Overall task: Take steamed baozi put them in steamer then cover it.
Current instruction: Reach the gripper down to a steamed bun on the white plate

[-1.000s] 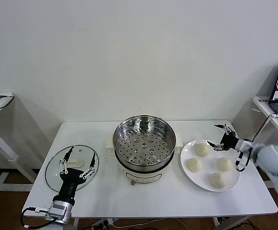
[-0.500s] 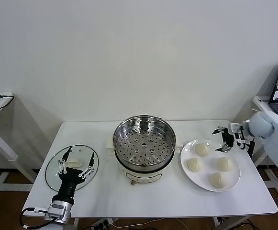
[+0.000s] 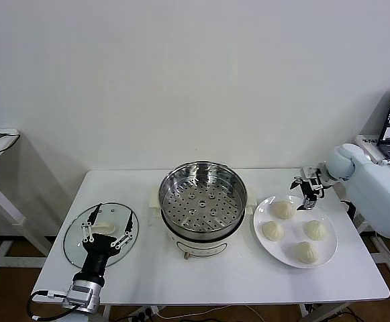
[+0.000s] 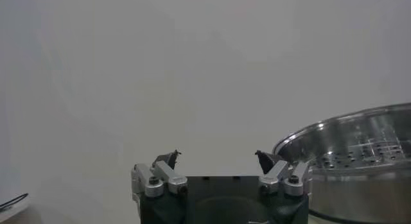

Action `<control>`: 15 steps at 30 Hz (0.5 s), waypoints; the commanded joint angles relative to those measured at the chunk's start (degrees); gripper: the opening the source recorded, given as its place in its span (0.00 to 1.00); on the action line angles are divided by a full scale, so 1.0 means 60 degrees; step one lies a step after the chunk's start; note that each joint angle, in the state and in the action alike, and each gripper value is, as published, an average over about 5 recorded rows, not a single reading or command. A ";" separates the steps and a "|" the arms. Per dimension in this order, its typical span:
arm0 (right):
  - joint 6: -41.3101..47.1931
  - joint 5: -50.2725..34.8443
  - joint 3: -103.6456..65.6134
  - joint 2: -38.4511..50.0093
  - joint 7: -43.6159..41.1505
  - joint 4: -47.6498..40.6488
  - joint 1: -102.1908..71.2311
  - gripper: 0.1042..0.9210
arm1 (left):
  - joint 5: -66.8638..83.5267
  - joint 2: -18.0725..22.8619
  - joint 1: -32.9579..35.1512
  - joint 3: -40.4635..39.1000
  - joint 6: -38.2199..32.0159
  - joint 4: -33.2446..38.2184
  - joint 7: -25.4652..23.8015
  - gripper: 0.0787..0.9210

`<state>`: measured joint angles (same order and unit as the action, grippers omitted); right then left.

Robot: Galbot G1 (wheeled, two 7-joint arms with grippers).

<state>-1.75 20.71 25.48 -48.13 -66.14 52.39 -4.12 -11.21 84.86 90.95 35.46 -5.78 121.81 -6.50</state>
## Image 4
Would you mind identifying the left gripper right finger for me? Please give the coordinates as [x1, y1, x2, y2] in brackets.
[254, 150, 313, 197]

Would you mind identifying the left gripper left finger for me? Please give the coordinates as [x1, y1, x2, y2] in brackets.
[130, 149, 189, 199]

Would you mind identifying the stainless steel steamer basket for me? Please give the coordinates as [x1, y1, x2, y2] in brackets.
[272, 102, 411, 224]

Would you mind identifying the black cable with plug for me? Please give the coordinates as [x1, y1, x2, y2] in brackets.
[0, 193, 30, 212]

